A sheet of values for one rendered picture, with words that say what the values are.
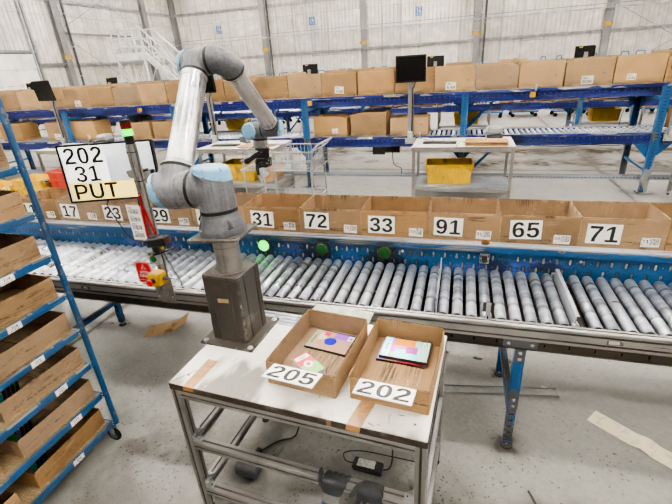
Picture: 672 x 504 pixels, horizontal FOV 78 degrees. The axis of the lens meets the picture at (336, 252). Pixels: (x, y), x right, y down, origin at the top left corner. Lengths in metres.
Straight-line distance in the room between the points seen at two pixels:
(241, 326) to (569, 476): 1.69
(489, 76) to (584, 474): 5.43
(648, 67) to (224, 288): 6.38
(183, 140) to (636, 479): 2.53
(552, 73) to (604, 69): 0.63
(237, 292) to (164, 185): 0.51
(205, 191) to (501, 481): 1.87
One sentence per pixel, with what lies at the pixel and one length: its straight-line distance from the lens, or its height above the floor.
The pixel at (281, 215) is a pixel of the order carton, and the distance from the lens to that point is 2.66.
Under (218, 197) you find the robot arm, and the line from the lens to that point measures 1.67.
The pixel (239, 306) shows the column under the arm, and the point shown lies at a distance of 1.79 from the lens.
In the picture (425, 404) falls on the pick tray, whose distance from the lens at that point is 1.50.
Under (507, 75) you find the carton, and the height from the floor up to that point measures 1.56.
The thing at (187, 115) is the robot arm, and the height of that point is 1.69.
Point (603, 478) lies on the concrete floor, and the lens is 2.55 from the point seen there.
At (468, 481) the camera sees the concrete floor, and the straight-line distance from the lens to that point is 2.34.
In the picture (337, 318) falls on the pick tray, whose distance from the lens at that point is 1.85.
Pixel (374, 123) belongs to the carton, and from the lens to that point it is 6.73.
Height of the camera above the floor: 1.84
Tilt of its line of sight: 24 degrees down
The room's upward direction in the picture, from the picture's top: 4 degrees counter-clockwise
